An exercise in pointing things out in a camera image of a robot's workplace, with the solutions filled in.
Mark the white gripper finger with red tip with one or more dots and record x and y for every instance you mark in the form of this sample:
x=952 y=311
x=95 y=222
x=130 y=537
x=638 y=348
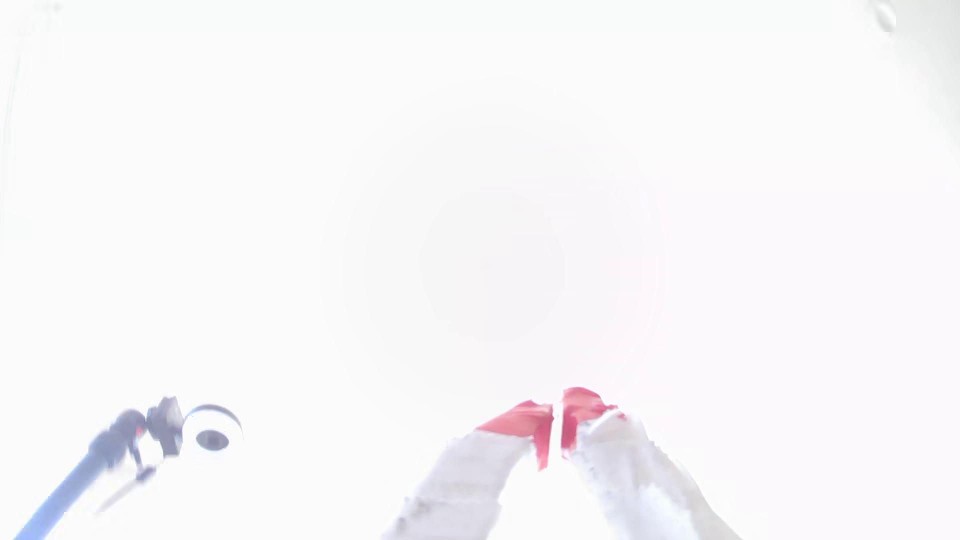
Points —
x=465 y=480
x=630 y=480

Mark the white round webcam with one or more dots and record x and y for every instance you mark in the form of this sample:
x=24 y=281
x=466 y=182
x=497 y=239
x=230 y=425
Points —
x=212 y=440

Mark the black camera clamp mount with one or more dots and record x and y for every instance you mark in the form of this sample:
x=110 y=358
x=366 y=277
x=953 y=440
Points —
x=166 y=427

